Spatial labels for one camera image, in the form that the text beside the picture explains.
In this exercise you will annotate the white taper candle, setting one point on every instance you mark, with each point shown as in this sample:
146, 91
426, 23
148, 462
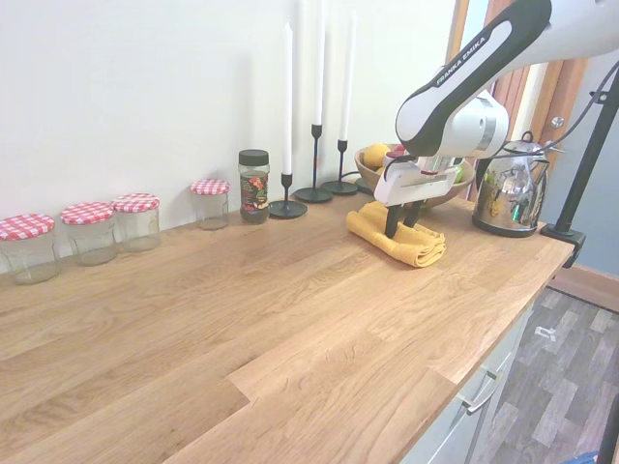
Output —
287, 96
347, 77
318, 63

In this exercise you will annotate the glass jar red gingham lid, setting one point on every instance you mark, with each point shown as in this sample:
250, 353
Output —
89, 237
138, 224
30, 251
211, 205

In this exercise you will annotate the wooden door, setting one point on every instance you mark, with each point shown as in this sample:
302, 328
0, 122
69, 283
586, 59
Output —
566, 96

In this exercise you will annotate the grey kitchen cabinet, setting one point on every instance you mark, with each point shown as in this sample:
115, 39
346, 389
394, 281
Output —
483, 367

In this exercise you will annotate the blue object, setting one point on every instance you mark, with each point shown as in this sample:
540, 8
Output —
586, 457

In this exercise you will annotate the yellow lemon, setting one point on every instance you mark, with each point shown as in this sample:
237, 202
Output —
376, 155

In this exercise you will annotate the silver door knob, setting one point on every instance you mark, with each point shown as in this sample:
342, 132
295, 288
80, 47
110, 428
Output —
558, 122

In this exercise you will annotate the coffee jar black lid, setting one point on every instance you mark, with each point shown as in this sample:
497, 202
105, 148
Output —
254, 188

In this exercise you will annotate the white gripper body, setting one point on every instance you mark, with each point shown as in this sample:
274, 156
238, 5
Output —
411, 186

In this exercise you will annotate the yellow cloth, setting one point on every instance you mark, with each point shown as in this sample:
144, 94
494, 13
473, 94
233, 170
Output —
411, 246

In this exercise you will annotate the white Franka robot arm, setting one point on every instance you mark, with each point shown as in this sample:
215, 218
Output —
459, 111

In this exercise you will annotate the tall black candle holder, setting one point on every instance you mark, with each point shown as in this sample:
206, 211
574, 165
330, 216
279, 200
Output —
314, 193

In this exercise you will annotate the small white floor object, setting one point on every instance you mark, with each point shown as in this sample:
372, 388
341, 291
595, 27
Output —
545, 332

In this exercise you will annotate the stainless steel kettle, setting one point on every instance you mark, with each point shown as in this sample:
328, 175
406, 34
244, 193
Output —
512, 193

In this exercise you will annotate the wooden fruit bowl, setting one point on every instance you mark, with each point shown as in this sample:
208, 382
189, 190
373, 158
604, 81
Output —
459, 191

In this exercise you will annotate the green apple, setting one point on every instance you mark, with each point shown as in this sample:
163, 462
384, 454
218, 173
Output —
465, 171

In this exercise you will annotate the black camera stand with clamp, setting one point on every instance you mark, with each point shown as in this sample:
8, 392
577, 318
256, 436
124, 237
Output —
580, 183

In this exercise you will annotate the medium black candle holder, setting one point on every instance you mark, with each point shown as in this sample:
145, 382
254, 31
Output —
341, 186

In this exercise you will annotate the short black candle holder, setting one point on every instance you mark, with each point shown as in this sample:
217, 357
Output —
287, 208

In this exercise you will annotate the black tripod leg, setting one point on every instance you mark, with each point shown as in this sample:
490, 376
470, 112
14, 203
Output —
610, 435

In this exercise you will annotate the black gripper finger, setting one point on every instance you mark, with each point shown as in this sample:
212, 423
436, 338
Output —
392, 220
412, 212

